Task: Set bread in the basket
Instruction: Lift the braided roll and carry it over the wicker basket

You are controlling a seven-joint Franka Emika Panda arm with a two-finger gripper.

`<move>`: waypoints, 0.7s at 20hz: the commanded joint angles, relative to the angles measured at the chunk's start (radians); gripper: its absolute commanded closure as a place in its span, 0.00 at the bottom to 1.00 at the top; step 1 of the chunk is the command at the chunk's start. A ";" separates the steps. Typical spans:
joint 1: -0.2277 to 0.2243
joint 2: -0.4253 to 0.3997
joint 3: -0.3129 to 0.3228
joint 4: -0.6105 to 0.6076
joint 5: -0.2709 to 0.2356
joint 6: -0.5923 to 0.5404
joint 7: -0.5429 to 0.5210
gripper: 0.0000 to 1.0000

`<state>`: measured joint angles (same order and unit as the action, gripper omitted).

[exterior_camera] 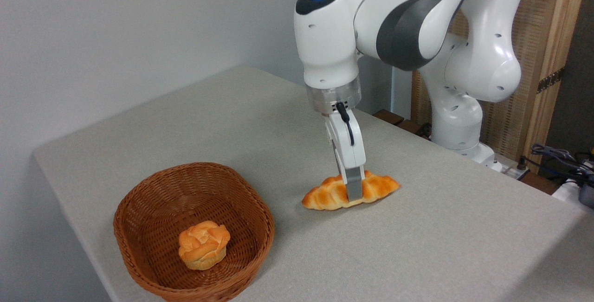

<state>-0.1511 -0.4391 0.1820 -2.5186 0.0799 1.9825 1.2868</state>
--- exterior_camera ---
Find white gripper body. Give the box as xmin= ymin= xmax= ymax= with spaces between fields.
xmin=324 ymin=108 xmax=367 ymax=173

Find long braided bread loaf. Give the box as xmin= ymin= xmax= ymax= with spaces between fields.
xmin=302 ymin=170 xmax=400 ymax=211

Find round orange bread roll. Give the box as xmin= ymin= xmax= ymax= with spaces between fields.
xmin=178 ymin=220 xmax=231 ymax=271

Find brown wicker basket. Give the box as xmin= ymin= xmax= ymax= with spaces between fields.
xmin=113 ymin=162 xmax=275 ymax=302

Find black metal hinge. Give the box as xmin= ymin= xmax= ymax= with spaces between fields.
xmin=537 ymin=67 xmax=566 ymax=94

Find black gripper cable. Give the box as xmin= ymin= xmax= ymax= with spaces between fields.
xmin=335 ymin=102 xmax=355 ymax=147

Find bundle of dark cables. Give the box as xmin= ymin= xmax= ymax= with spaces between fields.
xmin=517 ymin=143 xmax=594 ymax=186

